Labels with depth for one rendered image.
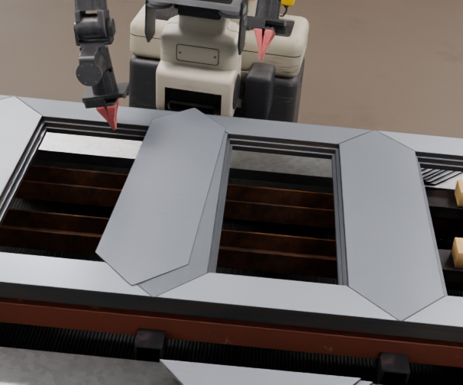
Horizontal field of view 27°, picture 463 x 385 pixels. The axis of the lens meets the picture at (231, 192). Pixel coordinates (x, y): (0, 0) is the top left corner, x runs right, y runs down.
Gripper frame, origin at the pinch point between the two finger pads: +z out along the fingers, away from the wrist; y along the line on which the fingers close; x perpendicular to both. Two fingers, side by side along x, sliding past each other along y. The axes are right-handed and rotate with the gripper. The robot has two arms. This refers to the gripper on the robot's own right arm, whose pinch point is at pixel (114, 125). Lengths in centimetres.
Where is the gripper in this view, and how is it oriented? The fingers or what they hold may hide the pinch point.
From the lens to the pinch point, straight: 226.9
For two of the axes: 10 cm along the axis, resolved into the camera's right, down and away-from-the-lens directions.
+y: 9.8, -1.1, -1.4
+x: 0.7, -4.9, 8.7
